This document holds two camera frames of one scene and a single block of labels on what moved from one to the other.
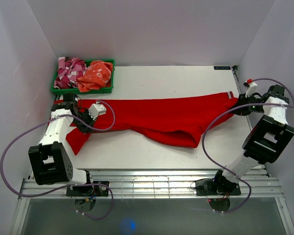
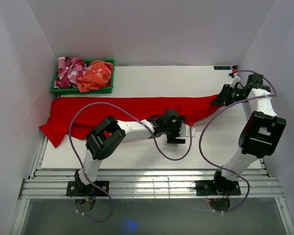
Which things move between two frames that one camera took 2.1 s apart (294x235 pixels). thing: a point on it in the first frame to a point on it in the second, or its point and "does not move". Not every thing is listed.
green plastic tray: (74, 90) does not move
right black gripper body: (246, 110) to (232, 94)
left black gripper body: (85, 118) to (173, 130)
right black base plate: (216, 188) does not move
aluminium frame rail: (153, 184) does not move
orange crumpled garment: (97, 76) does not move
